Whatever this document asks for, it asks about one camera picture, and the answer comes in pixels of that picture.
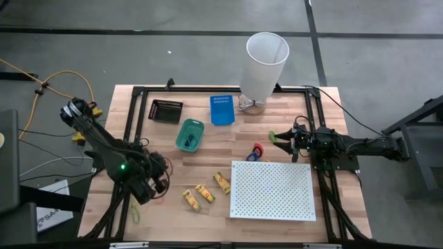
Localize black aluminium table frame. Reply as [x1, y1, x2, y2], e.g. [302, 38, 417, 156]
[81, 77, 373, 243]

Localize silver bracket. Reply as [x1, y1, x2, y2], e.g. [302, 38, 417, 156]
[109, 241, 150, 249]
[302, 243, 343, 249]

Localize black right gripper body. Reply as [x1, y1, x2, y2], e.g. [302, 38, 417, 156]
[292, 123, 314, 163]

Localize black side table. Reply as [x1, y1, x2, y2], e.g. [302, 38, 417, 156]
[381, 94, 443, 202]

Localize yellow green crayon box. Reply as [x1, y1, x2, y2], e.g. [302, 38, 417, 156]
[194, 183, 217, 205]
[182, 189, 202, 212]
[212, 171, 232, 196]

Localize white printed paper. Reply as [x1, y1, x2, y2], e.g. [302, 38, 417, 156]
[35, 178, 75, 233]

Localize black floor bar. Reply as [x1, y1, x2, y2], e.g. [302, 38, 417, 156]
[0, 71, 39, 82]

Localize black slotted plastic basket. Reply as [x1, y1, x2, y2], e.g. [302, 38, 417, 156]
[147, 98, 184, 125]

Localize white floor cable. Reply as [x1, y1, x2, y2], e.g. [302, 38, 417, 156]
[19, 156, 96, 178]

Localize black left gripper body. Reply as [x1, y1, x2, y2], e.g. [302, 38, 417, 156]
[129, 174, 159, 206]

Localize black power cable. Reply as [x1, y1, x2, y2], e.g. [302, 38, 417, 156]
[300, 84, 386, 138]

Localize blue slotted plastic basket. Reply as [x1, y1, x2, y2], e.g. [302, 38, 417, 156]
[209, 94, 236, 127]

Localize yellow extension cable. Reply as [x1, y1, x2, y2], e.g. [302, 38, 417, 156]
[0, 57, 105, 146]

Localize yellow-green loop band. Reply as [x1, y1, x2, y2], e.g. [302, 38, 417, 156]
[129, 202, 141, 224]

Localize white perforated metal shelf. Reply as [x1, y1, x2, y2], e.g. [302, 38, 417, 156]
[229, 160, 317, 223]

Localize clear coiled lamp cord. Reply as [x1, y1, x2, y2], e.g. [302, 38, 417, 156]
[237, 95, 266, 111]

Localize teal plastic bin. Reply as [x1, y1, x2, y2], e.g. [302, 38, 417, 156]
[174, 118, 206, 154]

